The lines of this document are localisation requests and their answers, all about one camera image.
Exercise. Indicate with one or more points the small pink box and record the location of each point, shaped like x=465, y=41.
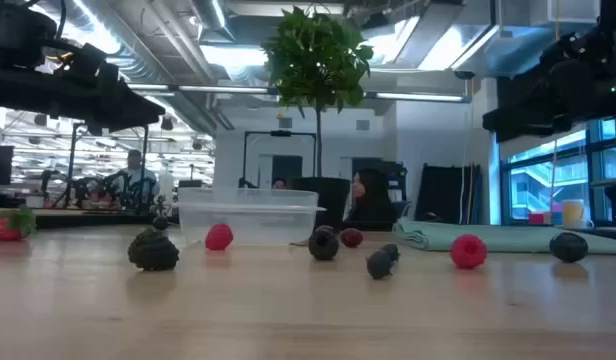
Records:
x=536, y=218

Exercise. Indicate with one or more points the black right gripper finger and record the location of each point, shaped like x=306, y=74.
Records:
x=518, y=125

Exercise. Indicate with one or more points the black table frame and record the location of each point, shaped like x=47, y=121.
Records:
x=88, y=221

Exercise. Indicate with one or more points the folded green towel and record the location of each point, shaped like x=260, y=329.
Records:
x=488, y=237

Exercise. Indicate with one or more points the clear plastic tupperware container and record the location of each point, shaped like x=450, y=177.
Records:
x=258, y=225

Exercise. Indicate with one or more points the red raspberry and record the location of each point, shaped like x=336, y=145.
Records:
x=468, y=252
x=219, y=237

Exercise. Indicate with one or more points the window with black frame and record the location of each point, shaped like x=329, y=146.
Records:
x=538, y=185

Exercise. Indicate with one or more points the small blue box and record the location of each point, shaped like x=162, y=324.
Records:
x=555, y=218

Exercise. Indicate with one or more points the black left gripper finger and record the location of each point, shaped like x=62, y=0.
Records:
x=133, y=115

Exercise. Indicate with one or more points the black monitor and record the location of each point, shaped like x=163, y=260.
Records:
x=0, y=165

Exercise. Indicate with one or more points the person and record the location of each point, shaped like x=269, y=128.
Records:
x=279, y=184
x=373, y=200
x=135, y=175

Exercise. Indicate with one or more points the small white box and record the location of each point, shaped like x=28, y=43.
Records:
x=35, y=201

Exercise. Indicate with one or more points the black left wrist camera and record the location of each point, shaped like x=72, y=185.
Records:
x=90, y=65

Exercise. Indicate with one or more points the large strawberry with green leaves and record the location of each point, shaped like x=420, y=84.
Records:
x=3, y=230

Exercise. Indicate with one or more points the black panel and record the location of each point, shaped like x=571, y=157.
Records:
x=445, y=195

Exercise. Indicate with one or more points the yellow mug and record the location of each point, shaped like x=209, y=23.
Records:
x=573, y=214

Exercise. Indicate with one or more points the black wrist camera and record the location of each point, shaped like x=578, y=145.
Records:
x=90, y=65
x=563, y=50

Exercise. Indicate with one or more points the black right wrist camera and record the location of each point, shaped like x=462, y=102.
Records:
x=563, y=50

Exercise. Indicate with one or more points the large blackberry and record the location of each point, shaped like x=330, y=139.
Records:
x=153, y=252

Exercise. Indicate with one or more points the dark red cherry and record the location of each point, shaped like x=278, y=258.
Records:
x=352, y=238

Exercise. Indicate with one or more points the green leafy tree plant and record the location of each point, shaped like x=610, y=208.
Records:
x=313, y=60

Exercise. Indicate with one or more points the black background robot arm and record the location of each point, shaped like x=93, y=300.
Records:
x=249, y=184
x=88, y=190

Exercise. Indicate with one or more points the long ceiling light tube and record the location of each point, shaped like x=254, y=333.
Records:
x=418, y=96
x=223, y=89

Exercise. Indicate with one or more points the silver air duct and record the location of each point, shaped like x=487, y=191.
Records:
x=213, y=15

